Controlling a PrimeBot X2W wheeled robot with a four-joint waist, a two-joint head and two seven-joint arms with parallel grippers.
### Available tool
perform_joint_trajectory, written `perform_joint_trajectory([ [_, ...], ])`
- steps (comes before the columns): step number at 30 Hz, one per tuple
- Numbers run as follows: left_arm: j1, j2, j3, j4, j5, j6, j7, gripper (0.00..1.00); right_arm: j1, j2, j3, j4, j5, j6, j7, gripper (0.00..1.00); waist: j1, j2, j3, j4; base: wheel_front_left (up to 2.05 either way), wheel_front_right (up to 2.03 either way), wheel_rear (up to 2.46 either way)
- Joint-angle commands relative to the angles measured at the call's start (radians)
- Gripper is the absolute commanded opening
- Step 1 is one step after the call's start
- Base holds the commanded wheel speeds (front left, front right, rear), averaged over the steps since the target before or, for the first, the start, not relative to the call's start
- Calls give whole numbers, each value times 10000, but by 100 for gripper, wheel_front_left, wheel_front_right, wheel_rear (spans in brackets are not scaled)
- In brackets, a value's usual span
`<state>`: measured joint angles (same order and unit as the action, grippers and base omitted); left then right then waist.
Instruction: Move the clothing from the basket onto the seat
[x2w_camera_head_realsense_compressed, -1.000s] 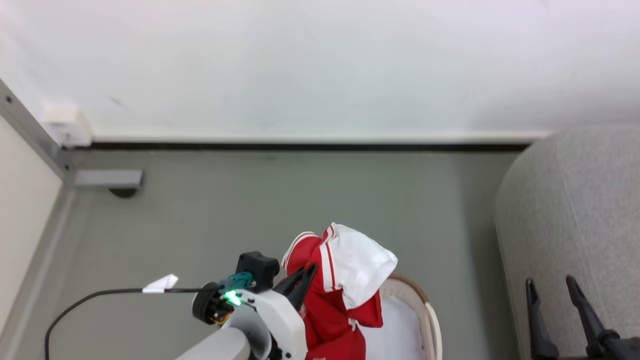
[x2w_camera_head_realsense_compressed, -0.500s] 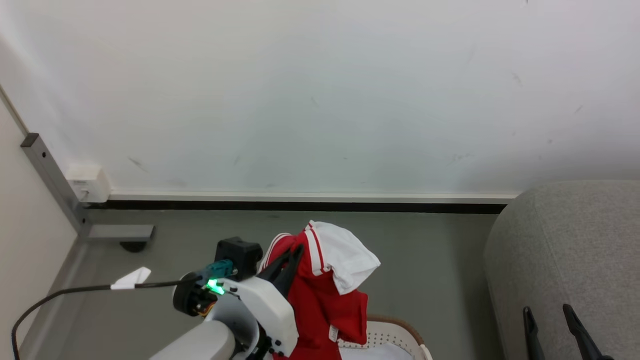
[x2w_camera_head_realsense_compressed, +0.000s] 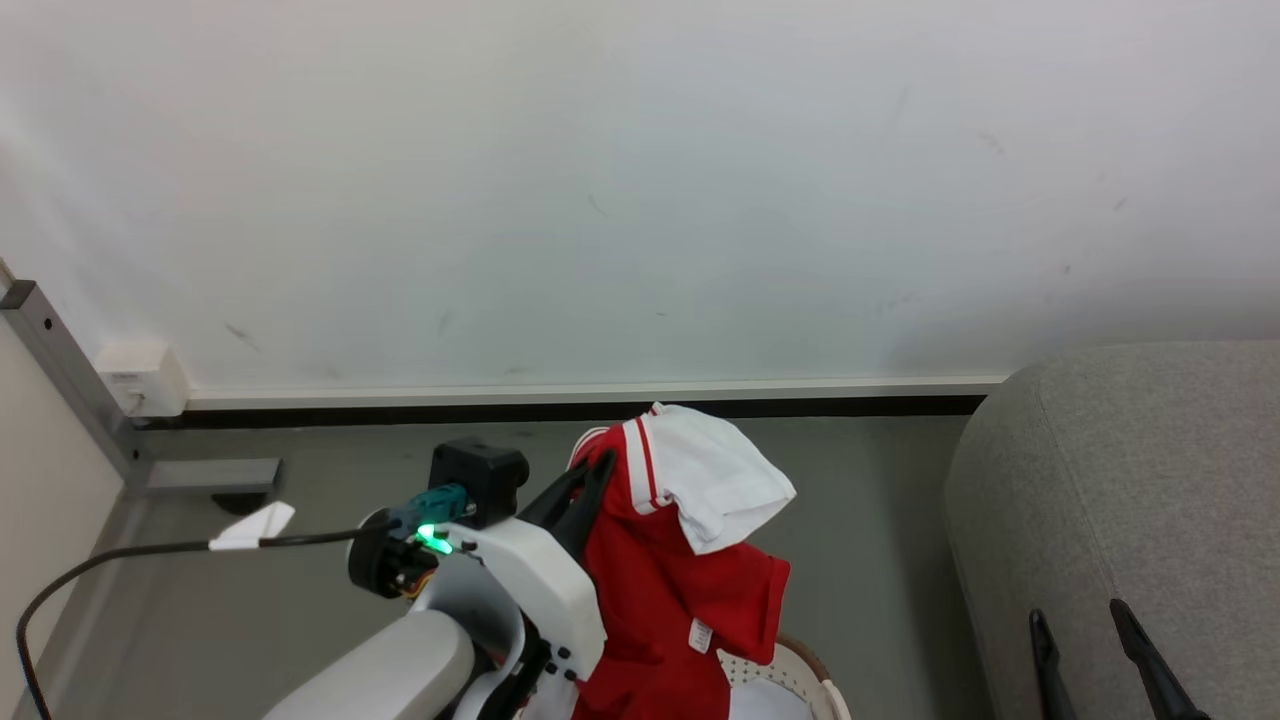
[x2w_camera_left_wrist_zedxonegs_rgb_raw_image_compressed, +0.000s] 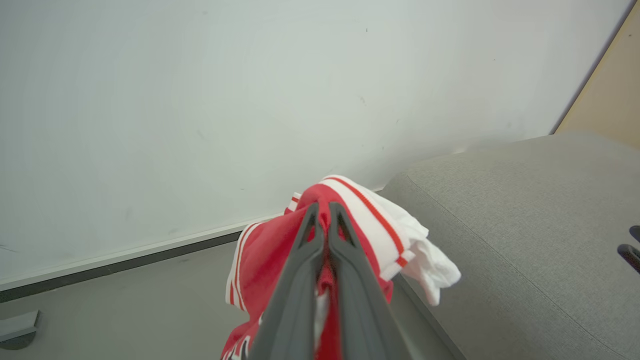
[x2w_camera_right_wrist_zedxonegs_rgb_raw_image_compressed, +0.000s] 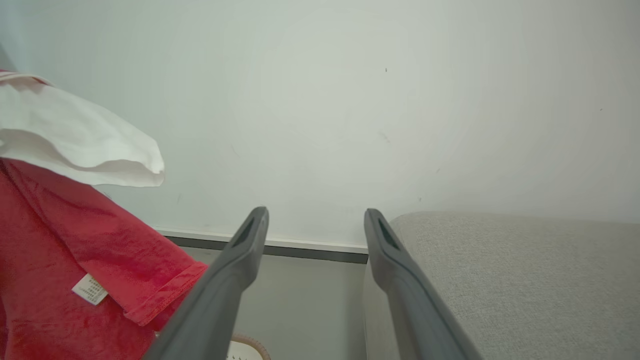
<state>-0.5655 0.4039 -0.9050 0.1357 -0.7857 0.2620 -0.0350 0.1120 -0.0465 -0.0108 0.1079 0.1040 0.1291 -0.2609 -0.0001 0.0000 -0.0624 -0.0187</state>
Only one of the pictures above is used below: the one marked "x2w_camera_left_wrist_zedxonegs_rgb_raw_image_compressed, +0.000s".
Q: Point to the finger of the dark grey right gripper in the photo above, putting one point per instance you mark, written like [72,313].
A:
[631,256]
[636,232]

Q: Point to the red basketball jersey white trim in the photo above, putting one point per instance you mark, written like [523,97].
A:
[260,260]

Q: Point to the beige wooden panel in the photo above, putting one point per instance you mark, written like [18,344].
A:
[610,85]

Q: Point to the white and black baseboard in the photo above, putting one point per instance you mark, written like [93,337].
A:
[125,257]

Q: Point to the grey metal partition foot bar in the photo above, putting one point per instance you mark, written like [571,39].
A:
[17,322]

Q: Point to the grey fabric sofa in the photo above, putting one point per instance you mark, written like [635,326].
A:
[525,225]

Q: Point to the black round partition foot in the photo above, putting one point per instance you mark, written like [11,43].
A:
[15,344]

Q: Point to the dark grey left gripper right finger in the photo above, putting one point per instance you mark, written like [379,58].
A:
[362,310]

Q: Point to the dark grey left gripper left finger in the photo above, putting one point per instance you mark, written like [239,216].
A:
[295,300]

